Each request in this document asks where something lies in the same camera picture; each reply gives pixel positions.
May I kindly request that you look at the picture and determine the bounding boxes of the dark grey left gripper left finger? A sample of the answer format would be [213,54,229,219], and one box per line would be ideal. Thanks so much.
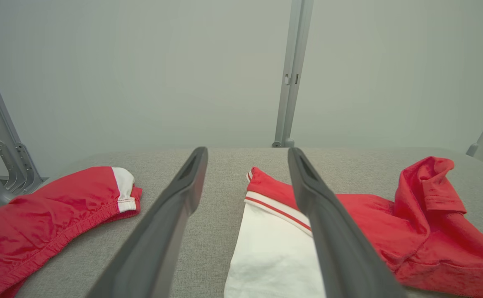
[86,147,208,298]

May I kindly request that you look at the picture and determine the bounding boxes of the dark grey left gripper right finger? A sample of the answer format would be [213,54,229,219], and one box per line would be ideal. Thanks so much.
[288,148,408,298]

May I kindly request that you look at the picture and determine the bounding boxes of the red and white jersey shirt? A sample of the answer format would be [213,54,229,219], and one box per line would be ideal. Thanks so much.
[224,156,483,298]

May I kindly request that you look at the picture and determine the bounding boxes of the red shorts with white stripe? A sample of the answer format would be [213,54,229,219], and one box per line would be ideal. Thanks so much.
[0,166,142,298]

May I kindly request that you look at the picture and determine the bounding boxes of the grey fabric sofa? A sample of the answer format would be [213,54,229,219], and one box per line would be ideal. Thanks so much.
[16,147,483,298]

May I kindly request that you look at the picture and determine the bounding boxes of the grey metal frame post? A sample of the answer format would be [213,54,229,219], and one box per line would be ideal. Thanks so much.
[272,0,314,148]

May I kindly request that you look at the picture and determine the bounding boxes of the grey metal post with bracket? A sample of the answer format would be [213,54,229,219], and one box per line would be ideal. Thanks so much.
[0,33,47,207]

